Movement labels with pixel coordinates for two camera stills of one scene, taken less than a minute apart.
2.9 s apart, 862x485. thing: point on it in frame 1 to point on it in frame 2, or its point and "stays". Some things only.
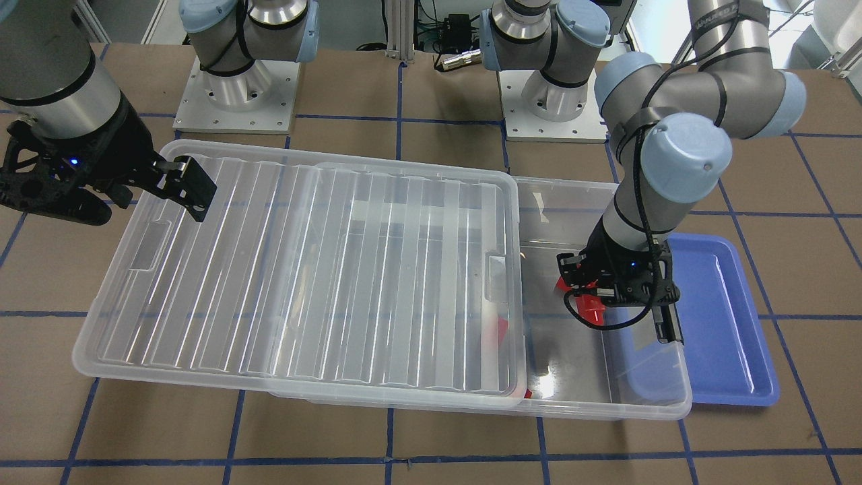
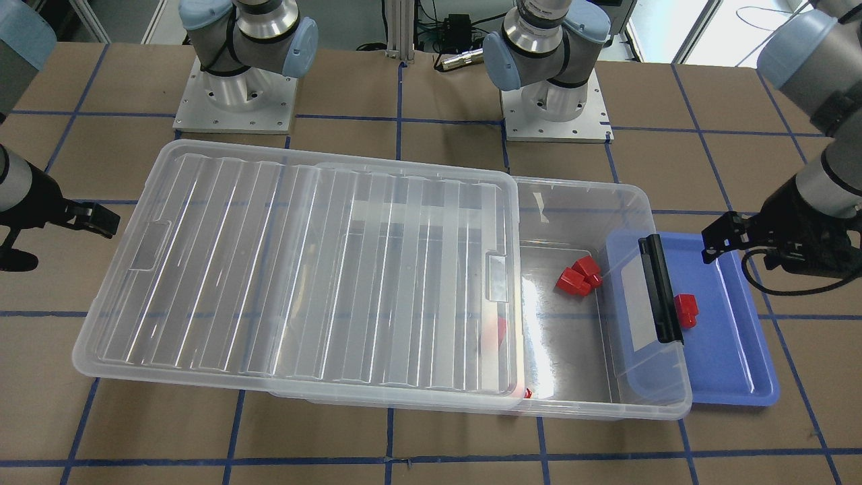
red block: [590, 307] to [687, 309]
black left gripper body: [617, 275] to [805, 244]
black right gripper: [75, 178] to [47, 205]
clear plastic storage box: [573, 372] stays
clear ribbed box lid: [322, 275] stays
